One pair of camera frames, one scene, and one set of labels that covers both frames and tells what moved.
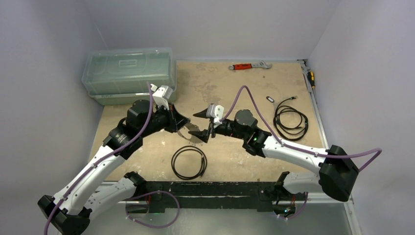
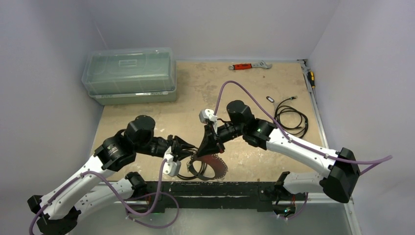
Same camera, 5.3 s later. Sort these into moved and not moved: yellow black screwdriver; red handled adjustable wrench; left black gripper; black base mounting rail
Moved: left black gripper
Not moved: red handled adjustable wrench; yellow black screwdriver; black base mounting rail
